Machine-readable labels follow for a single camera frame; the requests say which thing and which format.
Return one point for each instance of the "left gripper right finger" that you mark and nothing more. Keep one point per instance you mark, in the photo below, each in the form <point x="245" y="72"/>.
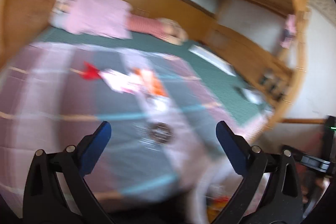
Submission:
<point x="281" y="201"/>

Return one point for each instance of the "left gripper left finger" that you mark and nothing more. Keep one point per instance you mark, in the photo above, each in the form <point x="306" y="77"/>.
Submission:
<point x="44" y="201"/>

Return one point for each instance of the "red paper scrap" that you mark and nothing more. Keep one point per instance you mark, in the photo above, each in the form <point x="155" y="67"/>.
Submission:
<point x="90" y="72"/>

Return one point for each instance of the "white plastic bag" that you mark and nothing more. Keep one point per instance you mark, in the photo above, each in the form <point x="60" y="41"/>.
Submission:
<point x="122" y="83"/>

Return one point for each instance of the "orange plastic package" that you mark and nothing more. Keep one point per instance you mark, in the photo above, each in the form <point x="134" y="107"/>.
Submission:
<point x="150" y="82"/>

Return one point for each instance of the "person right hand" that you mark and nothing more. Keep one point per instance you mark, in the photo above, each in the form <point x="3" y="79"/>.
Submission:
<point x="313" y="189"/>

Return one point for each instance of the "white mite vacuum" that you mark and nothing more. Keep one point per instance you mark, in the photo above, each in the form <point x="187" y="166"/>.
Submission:
<point x="253" y="96"/>

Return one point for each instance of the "green patterned mattress mat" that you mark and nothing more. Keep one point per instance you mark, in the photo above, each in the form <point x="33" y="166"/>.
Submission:
<point x="226" y="88"/>

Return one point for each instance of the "striped pink grey bedsheet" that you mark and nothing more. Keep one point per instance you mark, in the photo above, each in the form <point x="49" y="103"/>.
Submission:
<point x="159" y="145"/>

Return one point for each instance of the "pink cloth hanging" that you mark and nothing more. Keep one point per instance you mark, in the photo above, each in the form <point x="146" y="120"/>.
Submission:
<point x="289" y="32"/>

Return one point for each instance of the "white flat board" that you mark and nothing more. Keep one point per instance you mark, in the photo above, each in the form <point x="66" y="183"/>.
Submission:
<point x="213" y="59"/>

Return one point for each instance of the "pink pillow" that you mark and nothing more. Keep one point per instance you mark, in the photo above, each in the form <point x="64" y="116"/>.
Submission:
<point x="106" y="18"/>

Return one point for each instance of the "striped plush doll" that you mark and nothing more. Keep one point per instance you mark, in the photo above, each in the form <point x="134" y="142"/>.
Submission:
<point x="164" y="29"/>

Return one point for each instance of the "wooden wall cabinets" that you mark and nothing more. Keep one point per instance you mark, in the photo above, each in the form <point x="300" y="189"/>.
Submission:
<point x="198" y="23"/>

